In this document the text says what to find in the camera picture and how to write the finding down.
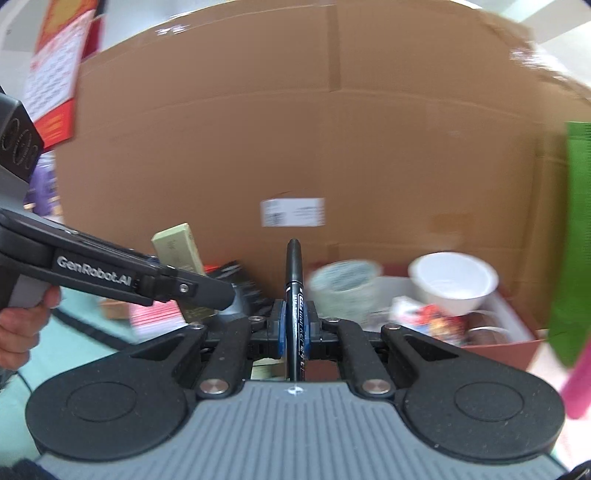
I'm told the large cardboard panel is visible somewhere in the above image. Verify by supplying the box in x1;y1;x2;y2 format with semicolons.
55;1;590;322

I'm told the small olive green box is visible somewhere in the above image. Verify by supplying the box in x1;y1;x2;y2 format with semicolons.
150;222;219;324

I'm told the white bowl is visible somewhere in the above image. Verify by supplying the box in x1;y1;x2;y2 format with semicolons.
408;252;499;316

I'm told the black product box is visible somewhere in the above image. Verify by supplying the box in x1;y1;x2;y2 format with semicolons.
205;261;273;321

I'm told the white shipping label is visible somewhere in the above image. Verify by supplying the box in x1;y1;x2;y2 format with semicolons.
260;198;325;228

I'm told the red wall calendar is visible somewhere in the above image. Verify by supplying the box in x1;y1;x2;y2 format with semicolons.
23;0;106;151

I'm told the patterned tape roll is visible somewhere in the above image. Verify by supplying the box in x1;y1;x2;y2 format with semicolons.
307;260;383;322

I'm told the teal cloth mat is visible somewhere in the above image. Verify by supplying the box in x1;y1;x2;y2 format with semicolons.
0;289;137;466

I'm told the pink thermos bottle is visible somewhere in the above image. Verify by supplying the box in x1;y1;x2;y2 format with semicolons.
561;343;591;419

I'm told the green tote bag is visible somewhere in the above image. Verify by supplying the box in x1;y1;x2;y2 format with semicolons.
548;122;590;367

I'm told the dark red storage box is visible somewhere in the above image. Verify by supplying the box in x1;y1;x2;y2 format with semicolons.
299;262;546;382

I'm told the person's left hand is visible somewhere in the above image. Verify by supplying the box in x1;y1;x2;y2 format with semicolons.
0;286;61;371

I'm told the black marker pen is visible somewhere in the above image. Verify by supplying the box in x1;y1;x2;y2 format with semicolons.
286;238;305;382

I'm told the purple plastic bag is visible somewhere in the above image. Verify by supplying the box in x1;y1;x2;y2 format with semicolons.
24;152;59;217

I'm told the pink white plastic bag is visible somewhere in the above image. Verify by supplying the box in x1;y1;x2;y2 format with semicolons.
129;301;186;341

